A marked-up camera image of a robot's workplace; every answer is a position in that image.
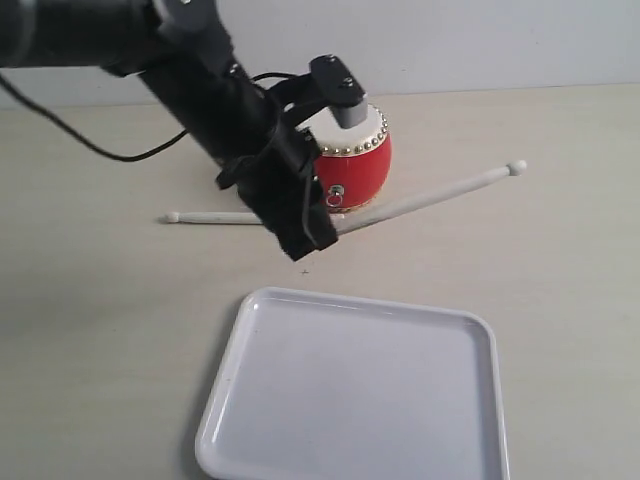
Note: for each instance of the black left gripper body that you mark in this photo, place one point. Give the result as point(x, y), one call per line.
point(250, 131)

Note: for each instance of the white drumstick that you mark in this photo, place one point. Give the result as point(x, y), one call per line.
point(215, 218)
point(381, 213)

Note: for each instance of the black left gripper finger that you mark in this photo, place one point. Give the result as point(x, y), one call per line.
point(316, 222)
point(290, 212)

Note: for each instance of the white plastic tray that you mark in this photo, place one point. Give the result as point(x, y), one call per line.
point(320, 386)

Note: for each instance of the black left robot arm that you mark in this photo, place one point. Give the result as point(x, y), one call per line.
point(182, 53)

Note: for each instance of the small red drum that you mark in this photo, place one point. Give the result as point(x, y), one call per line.
point(354, 163)

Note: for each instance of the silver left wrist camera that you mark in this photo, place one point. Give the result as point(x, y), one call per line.
point(341, 91)

